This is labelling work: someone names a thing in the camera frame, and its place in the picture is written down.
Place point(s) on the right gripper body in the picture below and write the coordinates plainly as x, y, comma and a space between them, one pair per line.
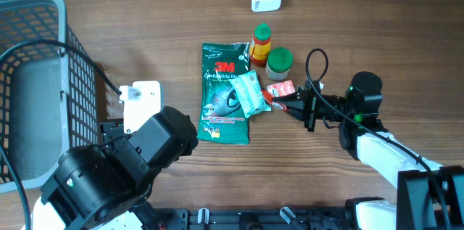
312, 96

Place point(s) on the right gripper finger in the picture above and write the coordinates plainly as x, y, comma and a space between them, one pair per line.
295, 100
297, 114

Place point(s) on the red patterned small box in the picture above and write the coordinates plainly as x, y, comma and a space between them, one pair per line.
281, 89

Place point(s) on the red candy bar wrapper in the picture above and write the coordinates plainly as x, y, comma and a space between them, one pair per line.
269, 99

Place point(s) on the green lid jar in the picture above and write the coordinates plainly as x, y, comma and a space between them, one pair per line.
279, 63

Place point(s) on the white wet wipes pack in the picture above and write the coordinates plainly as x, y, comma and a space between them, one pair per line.
250, 94

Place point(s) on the red sriracha sauce bottle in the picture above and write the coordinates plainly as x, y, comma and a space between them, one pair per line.
261, 45

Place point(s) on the green 3M gloves package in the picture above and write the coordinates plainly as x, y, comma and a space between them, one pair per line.
222, 119

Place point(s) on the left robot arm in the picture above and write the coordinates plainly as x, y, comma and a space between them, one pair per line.
96, 183

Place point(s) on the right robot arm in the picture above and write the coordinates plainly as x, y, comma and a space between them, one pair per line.
429, 195

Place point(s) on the grey plastic shopping basket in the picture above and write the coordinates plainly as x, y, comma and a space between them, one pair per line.
48, 95

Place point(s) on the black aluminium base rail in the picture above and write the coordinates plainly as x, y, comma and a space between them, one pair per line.
284, 218

